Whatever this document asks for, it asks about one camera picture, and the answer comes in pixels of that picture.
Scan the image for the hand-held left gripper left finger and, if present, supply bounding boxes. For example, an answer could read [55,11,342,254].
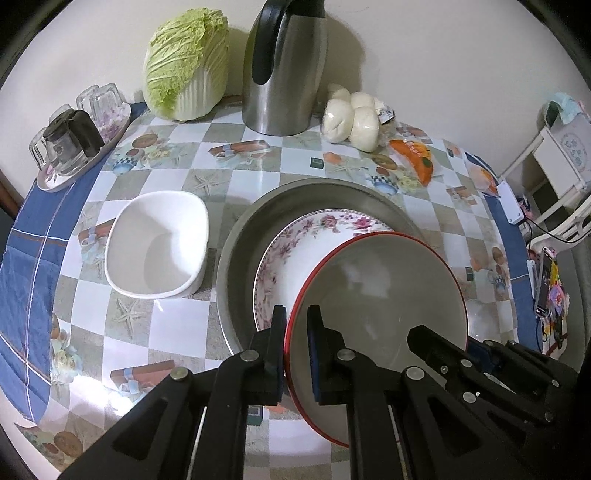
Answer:
[58,305,289,480]

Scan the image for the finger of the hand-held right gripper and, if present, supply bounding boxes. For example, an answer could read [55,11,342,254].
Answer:
[482,339,579,403]
[406,324,560,426]

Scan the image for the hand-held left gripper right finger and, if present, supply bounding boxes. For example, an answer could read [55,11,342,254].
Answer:
[307,305,527,480]

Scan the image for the strawberry print bowl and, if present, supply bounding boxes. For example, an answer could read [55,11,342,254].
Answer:
[285,232,469,448]

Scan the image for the pink floral round plate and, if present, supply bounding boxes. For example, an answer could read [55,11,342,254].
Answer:
[253,209,398,330]

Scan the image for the stainless steel basin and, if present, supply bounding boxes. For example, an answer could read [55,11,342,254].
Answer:
[215,180,462,358]

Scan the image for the white square bowl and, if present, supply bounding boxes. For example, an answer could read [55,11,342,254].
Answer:
[105,191,209,300]

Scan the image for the colourful small trinkets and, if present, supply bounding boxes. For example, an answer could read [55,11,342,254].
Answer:
[538,272,575,356]

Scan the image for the black smartphone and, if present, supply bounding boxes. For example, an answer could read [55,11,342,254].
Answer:
[534,248,555,319]

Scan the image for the white power strip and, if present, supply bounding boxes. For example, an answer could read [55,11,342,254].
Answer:
[496,181,527,225]

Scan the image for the white folding chair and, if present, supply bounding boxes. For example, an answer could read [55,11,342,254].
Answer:
[499,117,591,245]

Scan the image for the orange snack packet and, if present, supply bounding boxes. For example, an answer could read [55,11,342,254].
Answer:
[389,137,437,186]

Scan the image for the pale printed cushion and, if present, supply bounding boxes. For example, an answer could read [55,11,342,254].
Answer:
[551,115,591,183]

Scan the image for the bag of white steamed buns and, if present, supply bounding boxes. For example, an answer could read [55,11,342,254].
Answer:
[322,84,395,152]

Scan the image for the teal cloth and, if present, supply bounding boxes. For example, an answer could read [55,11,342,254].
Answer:
[542,91,583,127]

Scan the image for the blue checked tablecloth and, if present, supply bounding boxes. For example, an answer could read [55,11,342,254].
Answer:
[0,102,541,425]

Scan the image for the stainless steel thermos jug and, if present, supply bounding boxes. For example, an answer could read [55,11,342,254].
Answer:
[242,0,328,136]

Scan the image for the oval serving tray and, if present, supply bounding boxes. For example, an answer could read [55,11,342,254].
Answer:
[36,102,132,192]

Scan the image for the napa cabbage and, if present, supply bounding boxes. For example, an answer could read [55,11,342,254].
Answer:
[143,9,230,122]

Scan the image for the thin black cable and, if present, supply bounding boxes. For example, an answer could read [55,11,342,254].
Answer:
[524,216,583,244]

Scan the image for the glass pot with black handle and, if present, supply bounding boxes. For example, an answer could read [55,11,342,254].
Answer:
[43,110,105,175]

